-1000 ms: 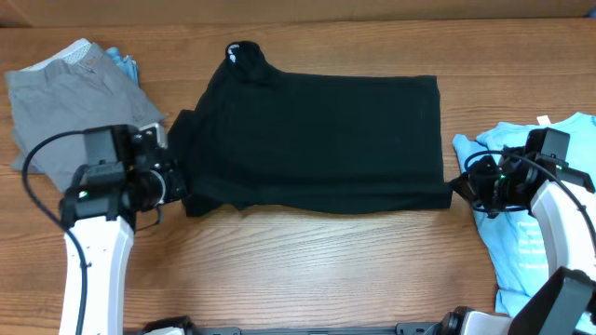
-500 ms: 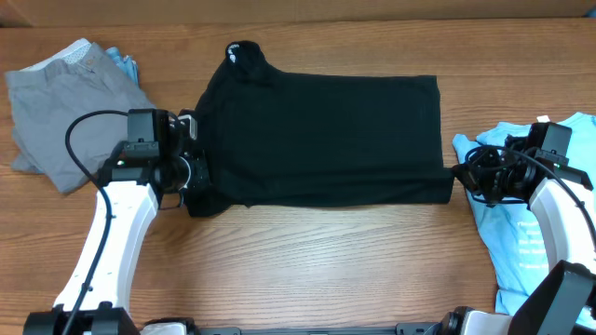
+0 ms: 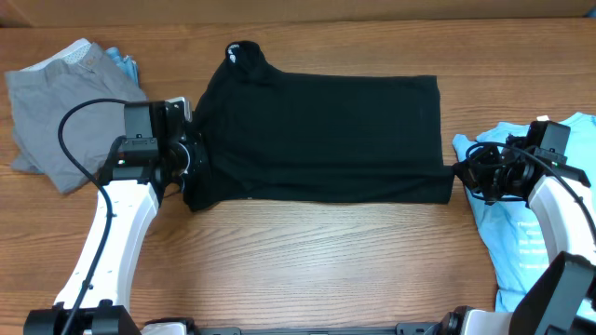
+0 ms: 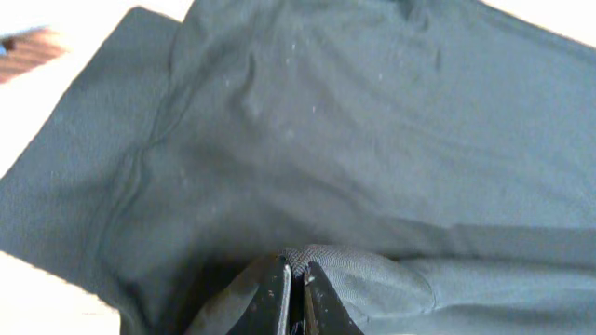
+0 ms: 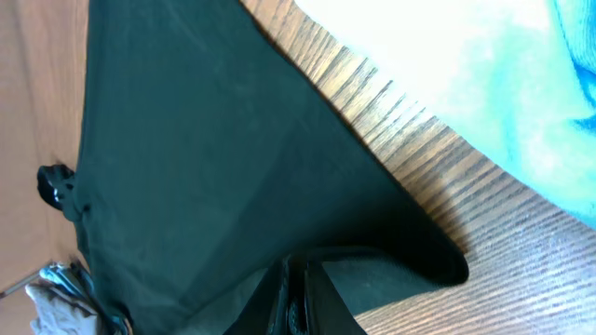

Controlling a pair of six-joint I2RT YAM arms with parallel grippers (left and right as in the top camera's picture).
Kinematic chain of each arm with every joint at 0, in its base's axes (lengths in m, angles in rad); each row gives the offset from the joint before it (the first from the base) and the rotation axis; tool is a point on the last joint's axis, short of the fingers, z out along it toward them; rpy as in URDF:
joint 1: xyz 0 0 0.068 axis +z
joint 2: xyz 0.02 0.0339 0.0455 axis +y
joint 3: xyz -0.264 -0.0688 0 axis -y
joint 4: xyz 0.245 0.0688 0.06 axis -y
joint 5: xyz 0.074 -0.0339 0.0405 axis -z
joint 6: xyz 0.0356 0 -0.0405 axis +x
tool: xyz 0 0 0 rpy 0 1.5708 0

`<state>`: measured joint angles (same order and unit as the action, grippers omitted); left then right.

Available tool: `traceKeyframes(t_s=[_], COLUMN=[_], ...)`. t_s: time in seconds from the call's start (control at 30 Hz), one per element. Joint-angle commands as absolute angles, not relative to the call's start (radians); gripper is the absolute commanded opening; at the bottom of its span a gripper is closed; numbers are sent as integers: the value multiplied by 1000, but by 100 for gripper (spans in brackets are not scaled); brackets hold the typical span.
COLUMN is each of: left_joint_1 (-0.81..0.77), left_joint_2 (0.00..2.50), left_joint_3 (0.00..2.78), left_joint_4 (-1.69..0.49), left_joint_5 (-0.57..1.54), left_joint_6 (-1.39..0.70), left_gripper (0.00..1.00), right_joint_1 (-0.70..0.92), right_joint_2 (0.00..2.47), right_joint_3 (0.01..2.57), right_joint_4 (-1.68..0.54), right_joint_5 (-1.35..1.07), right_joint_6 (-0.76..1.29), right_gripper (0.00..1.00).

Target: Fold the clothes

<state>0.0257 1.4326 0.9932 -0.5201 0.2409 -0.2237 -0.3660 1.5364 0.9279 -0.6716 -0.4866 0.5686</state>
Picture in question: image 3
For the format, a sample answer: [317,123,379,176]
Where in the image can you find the light blue t-shirt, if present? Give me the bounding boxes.
[466,113,595,313]

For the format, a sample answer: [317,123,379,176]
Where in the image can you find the folded blue garment under shorts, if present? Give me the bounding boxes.
[105,47,140,87]

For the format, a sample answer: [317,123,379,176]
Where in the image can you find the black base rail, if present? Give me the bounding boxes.
[143,316,448,335]

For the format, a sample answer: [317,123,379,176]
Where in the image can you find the black t-shirt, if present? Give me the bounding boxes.
[183,41,454,211]

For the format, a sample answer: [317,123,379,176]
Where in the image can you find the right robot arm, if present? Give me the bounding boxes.
[424,120,595,335]

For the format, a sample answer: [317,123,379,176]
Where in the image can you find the folded grey shorts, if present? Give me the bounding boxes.
[5,38,146,194]

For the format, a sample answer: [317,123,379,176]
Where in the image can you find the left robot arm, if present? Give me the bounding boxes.
[23,97,207,334]

